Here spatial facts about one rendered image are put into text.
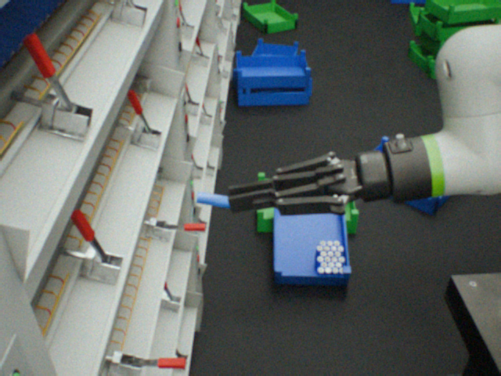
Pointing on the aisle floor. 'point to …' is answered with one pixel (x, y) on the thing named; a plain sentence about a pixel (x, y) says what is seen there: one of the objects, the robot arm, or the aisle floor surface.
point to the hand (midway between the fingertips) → (252, 196)
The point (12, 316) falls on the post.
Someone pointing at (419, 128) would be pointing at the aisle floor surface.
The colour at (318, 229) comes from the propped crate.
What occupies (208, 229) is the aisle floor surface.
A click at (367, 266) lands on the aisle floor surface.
